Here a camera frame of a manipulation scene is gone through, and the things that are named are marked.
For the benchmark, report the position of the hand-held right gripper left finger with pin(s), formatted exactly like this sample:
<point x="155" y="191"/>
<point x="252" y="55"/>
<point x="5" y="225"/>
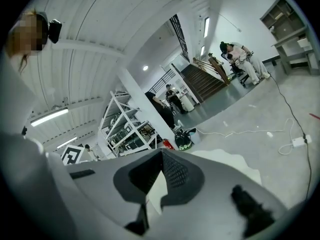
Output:
<point x="105" y="181"/>

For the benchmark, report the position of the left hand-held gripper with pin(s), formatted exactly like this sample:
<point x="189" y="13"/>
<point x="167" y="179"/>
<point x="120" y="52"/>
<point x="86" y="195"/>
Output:
<point x="72" y="155"/>

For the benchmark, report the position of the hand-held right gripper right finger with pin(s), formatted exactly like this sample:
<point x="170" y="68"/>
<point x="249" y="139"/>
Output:
<point x="215" y="184"/>

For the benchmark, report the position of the ceiling tube light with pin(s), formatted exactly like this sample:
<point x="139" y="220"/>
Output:
<point x="48" y="117"/>
<point x="67" y="142"/>

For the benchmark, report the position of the white storage bin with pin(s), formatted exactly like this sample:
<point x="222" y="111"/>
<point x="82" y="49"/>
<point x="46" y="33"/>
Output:
<point x="195" y="135"/>

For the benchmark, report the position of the black helmet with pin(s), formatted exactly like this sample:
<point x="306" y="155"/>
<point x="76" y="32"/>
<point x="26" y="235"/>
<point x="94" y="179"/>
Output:
<point x="183" y="140"/>

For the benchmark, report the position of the white metal shelf rack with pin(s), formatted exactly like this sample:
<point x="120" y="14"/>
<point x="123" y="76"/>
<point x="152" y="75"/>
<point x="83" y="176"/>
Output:
<point x="117" y="124"/>

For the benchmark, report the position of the red fire extinguisher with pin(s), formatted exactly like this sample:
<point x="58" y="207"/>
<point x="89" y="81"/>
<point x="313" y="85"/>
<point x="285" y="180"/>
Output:
<point x="168" y="144"/>

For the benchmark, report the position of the person's shirt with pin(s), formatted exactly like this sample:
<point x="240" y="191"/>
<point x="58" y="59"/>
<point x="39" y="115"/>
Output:
<point x="15" y="96"/>

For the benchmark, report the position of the white cylindrical stand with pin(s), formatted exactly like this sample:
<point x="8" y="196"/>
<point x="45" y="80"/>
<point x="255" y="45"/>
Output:
<point x="188" y="103"/>

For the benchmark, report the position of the white pillar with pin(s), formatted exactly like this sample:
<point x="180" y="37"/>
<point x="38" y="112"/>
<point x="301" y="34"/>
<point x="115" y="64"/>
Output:
<point x="147" y="101"/>

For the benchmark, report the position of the white power strip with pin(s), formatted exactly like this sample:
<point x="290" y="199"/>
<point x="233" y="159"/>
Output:
<point x="301" y="141"/>

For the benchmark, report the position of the dark staircase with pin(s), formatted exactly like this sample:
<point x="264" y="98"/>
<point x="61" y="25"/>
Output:
<point x="205" y="84"/>

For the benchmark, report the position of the round ceiling light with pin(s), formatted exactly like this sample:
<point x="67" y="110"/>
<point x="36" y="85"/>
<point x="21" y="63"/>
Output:
<point x="145" y="68"/>

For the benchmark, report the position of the black office chair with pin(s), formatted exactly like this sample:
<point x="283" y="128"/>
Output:
<point x="237" y="70"/>

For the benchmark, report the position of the black metal railing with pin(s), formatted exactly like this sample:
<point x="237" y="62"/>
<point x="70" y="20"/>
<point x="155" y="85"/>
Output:
<point x="162" y="80"/>

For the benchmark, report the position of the short red floor tape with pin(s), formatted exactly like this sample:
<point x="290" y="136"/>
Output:
<point x="315" y="116"/>

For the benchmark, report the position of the person's head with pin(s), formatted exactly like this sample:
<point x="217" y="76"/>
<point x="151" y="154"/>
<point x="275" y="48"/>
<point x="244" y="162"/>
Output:
<point x="27" y="34"/>

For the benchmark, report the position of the grey cabinet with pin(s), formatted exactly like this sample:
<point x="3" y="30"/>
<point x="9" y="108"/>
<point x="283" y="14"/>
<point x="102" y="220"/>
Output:
<point x="287" y="34"/>

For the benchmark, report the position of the wooden stair post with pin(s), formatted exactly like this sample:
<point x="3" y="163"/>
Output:
<point x="220" y="69"/>

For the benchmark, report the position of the black head camera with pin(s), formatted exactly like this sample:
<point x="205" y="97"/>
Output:
<point x="55" y="31"/>

